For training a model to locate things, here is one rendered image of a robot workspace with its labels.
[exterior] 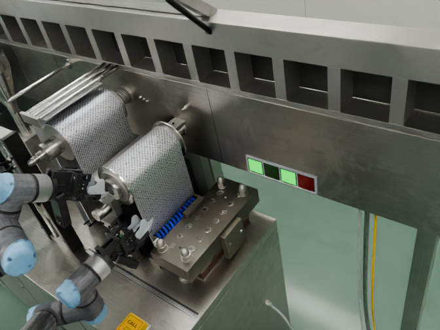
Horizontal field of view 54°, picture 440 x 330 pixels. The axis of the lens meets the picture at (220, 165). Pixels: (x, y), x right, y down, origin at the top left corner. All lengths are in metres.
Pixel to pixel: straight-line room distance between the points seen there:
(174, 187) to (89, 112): 0.37
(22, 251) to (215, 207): 0.68
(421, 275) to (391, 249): 1.02
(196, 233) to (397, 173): 0.66
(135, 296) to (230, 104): 0.71
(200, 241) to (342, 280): 1.27
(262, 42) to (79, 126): 0.67
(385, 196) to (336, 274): 1.37
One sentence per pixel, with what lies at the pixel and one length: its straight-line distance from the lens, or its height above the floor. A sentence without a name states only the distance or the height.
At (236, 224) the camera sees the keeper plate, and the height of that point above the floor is 1.02.
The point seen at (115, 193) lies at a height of 1.25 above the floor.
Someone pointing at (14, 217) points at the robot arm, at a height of 1.39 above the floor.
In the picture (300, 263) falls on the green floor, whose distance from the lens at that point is 2.61.
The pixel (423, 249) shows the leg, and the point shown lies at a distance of 1.58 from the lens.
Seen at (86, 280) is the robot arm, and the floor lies 1.13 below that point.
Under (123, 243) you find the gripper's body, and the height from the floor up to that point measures 1.14.
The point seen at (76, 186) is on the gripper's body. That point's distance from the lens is 1.27.
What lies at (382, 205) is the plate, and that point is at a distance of 1.26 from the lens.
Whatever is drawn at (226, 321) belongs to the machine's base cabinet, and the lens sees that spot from 1.59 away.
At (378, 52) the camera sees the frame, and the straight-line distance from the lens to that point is 1.01.
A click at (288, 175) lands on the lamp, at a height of 1.19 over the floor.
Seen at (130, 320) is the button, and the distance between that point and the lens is 1.46.
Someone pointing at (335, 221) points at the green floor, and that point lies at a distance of 2.81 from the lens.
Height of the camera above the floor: 2.09
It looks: 39 degrees down
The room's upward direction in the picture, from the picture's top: 13 degrees counter-clockwise
